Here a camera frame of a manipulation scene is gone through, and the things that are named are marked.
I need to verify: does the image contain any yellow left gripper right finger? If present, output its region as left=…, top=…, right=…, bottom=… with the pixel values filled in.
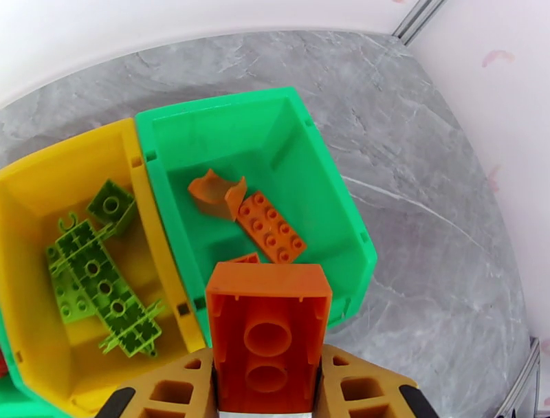
left=318, top=343, right=439, bottom=418

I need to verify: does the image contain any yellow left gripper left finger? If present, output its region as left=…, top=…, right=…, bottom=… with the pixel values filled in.
left=95, top=348, right=218, bottom=418

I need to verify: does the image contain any large green lego plate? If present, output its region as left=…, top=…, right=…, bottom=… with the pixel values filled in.
left=45, top=212, right=166, bottom=358

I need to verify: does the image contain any small orange lego brick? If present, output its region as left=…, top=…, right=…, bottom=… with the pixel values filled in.
left=223, top=252, right=262, bottom=264

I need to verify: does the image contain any small green lego brick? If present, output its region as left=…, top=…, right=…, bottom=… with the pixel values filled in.
left=85, top=179, right=138, bottom=237

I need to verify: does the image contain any orange curved lego piece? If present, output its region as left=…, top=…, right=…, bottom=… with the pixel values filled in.
left=187, top=168, right=249, bottom=222

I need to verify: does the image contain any yellow plastic storage bin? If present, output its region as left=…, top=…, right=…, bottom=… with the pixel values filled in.
left=0, top=118, right=208, bottom=415

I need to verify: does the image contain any aluminium frame post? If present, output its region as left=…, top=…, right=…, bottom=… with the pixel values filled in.
left=494, top=337, right=543, bottom=418
left=391, top=0, right=448, bottom=46

